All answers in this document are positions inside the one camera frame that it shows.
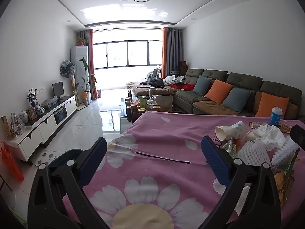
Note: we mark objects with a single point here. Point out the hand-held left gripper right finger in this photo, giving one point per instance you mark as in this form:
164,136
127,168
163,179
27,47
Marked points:
214,157

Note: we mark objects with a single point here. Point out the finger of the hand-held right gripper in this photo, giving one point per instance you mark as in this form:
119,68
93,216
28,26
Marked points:
299,136

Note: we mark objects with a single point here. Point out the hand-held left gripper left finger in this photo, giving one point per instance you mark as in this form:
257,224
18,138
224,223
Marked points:
95,157

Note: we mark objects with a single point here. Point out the white foam fruit net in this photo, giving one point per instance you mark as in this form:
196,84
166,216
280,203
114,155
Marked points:
252,152
286,150

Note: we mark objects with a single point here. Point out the silver green snack wrapper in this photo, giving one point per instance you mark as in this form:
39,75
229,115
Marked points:
230,145

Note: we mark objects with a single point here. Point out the white tissue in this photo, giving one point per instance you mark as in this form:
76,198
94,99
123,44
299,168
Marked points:
269,136

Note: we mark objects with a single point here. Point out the white dotted paper cup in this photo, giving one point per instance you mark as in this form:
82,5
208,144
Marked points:
234,128

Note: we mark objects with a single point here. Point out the gold green snack wrapper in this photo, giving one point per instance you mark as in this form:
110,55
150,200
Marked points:
283,183

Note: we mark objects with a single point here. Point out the blue can with white cap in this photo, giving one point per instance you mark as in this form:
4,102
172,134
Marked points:
275,119

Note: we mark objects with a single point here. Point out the glass coffee table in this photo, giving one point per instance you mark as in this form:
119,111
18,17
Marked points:
112,121

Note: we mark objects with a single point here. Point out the orange cushion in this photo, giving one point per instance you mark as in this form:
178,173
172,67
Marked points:
271,105
218,91

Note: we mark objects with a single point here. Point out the small snack packet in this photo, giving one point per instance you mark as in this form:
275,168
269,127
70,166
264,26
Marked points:
255,124

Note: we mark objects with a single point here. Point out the white bathroom scale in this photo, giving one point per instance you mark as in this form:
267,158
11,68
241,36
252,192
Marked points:
46,158

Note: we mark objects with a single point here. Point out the pink floral blanket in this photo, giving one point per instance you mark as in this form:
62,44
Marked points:
166,136

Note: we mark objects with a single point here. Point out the white tv cabinet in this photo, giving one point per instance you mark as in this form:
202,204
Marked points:
45,128

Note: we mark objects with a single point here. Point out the group of tea jars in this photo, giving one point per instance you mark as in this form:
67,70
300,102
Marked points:
133,109

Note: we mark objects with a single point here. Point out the blue-grey cushion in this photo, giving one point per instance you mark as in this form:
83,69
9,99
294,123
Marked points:
236,100
202,85

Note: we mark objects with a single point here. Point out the tall plant in yellow pot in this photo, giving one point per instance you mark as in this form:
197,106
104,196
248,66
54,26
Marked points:
85,95

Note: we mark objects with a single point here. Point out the blue white wrapped bundle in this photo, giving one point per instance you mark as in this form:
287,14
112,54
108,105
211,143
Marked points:
50,102

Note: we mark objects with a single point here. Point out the blue white porcelain jar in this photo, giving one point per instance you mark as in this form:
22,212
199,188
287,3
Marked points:
40,111

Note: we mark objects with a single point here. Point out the green packet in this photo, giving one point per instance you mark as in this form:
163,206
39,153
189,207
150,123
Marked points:
143,102

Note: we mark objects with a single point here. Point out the brown paper bag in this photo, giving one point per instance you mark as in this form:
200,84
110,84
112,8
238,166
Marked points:
164,103

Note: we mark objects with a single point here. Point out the red cloth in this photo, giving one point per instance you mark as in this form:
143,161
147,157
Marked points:
188,87

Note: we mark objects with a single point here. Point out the black monitor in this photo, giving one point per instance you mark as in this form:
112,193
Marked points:
58,89

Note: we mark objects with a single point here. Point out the olive green sofa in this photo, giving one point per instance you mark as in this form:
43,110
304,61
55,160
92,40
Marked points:
243,77

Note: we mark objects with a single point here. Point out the white ceramic jar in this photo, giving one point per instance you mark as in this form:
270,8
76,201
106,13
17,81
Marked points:
23,116

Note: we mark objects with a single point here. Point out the small plant in blue vase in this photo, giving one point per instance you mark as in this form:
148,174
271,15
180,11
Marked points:
32,102

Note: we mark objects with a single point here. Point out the orange plastic bag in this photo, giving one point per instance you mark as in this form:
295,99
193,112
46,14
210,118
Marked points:
12,167

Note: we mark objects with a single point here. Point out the glass ship model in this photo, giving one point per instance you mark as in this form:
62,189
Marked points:
17,126

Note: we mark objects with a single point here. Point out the pile of white clothes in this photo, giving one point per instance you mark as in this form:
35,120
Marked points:
174,79

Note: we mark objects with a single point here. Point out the fan with patterned cover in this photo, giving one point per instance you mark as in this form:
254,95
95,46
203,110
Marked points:
67,68

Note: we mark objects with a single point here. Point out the tall yellow box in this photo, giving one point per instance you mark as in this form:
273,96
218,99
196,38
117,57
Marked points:
6,127

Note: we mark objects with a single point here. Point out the black clothes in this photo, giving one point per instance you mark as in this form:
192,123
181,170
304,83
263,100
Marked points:
156,82

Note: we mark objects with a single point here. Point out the brown cardboard box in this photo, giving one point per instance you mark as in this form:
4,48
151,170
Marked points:
182,68

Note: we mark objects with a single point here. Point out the grey office chair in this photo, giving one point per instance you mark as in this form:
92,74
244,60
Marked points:
154,73

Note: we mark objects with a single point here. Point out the grey and orange curtain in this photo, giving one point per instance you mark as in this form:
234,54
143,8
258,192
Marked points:
170,52
90,52

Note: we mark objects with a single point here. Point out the white standing air conditioner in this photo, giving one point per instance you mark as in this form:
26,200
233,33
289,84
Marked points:
79,52

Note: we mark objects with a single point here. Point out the large window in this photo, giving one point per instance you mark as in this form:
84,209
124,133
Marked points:
119,52

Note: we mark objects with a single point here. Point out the small potted green plant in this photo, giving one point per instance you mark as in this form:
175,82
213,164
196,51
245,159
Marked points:
81,41

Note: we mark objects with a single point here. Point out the wooden picture frame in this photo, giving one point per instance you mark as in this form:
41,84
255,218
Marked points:
32,113

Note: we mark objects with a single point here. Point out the white wall socket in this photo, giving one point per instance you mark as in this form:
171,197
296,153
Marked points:
40,90

